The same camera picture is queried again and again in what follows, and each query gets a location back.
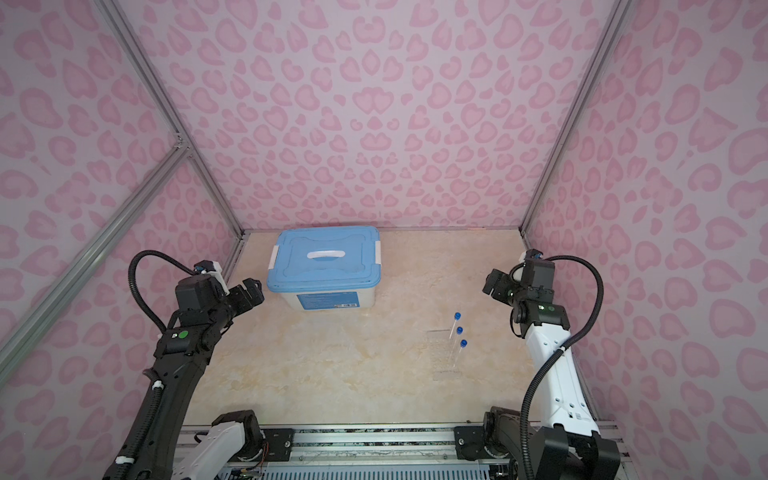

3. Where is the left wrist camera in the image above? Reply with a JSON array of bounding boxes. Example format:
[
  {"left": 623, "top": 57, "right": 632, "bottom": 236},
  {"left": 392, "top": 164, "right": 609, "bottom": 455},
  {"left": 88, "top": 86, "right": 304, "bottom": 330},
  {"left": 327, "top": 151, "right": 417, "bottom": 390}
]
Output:
[{"left": 193, "top": 260, "right": 230, "bottom": 296}]

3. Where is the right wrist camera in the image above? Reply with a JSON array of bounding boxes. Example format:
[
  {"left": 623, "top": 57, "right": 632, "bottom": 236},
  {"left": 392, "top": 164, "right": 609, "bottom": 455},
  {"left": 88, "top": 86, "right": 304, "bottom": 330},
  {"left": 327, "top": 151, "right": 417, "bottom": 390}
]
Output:
[{"left": 521, "top": 249, "right": 543, "bottom": 263}]

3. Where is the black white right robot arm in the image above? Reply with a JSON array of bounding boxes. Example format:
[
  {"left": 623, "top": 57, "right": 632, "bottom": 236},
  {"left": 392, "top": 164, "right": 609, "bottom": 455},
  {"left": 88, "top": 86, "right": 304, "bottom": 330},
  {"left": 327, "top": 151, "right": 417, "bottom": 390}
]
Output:
[{"left": 454, "top": 249, "right": 621, "bottom": 479}]

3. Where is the blue capped test tube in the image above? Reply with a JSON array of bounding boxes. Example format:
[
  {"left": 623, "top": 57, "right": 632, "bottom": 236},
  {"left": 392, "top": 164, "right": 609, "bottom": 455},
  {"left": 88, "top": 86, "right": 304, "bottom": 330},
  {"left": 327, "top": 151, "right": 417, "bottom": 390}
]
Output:
[
  {"left": 448, "top": 312, "right": 463, "bottom": 342},
  {"left": 451, "top": 339, "right": 468, "bottom": 369},
  {"left": 451, "top": 326, "right": 466, "bottom": 357}
]

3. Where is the blue plastic bin lid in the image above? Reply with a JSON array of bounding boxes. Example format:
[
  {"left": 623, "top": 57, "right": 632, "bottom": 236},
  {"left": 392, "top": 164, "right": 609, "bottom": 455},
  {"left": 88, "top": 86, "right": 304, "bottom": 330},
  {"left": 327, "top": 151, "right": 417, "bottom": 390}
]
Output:
[{"left": 266, "top": 225, "right": 383, "bottom": 294}]

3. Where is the clear acrylic test tube rack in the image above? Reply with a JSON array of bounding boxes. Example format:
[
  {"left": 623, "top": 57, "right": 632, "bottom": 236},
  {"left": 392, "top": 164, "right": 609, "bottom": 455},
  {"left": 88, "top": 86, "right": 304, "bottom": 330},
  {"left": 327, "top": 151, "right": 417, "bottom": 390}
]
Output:
[{"left": 426, "top": 329, "right": 460, "bottom": 381}]

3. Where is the white plastic storage bin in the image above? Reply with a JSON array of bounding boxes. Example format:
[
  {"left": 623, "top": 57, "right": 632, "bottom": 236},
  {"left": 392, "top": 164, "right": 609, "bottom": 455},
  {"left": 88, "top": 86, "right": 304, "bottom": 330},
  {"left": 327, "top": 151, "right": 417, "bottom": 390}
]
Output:
[{"left": 266, "top": 225, "right": 383, "bottom": 311}]

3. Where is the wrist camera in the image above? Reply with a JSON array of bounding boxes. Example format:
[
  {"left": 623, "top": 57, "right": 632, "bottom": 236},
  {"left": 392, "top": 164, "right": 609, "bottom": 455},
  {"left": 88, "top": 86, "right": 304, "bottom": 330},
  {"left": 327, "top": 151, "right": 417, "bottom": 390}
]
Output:
[
  {"left": 521, "top": 249, "right": 543, "bottom": 263},
  {"left": 193, "top": 260, "right": 230, "bottom": 296}
]

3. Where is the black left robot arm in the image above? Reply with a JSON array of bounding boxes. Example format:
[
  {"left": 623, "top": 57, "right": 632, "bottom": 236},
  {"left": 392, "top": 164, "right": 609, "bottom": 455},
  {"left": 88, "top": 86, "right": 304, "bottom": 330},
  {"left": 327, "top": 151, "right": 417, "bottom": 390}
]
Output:
[{"left": 103, "top": 274, "right": 265, "bottom": 479}]

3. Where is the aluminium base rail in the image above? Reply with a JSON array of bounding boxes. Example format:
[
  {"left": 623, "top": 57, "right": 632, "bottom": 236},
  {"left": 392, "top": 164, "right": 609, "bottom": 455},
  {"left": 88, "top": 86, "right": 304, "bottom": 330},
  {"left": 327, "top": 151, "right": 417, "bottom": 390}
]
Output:
[{"left": 113, "top": 419, "right": 637, "bottom": 480}]

